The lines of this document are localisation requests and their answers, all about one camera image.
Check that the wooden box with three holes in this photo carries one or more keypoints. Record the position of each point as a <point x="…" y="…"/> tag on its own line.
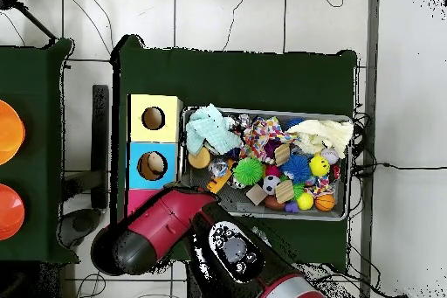
<point x="155" y="143"/>

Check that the mint green cloth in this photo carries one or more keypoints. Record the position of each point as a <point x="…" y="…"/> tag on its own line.
<point x="209" y="130"/>

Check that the blue spiky ball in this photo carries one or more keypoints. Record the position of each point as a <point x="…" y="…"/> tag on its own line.
<point x="297" y="168"/>

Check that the large yellow ball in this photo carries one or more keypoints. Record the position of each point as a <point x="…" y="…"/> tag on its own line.
<point x="319" y="165"/>

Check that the green furry monster toy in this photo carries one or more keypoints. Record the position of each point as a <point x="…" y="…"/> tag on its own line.
<point x="249" y="171"/>

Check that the colourful polka dot cloth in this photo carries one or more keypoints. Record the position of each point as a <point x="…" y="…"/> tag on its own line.
<point x="265" y="137"/>

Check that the toy hamburger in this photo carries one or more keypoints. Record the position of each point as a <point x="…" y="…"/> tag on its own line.
<point x="198" y="159"/>

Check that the black stand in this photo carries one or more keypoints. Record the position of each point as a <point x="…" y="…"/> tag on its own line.
<point x="100" y="137"/>

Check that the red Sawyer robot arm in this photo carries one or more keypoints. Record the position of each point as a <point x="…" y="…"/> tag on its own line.
<point x="167" y="224"/>

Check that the dark green table cloth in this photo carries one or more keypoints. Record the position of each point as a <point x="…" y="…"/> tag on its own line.
<point x="38" y="102"/>
<point x="230" y="78"/>

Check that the shallow clear mesh bin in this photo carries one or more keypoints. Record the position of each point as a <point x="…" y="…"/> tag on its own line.
<point x="279" y="113"/>

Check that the orange toy basketball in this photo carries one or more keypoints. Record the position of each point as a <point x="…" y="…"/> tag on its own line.
<point x="324" y="202"/>

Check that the orange bowl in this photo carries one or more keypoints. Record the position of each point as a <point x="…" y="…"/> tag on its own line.
<point x="8" y="212"/>
<point x="8" y="132"/>

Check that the orange flat plastic toy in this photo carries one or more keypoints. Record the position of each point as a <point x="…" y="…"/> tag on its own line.
<point x="218" y="182"/>

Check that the cream yellow cloth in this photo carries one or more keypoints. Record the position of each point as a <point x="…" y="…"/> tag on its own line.
<point x="325" y="134"/>

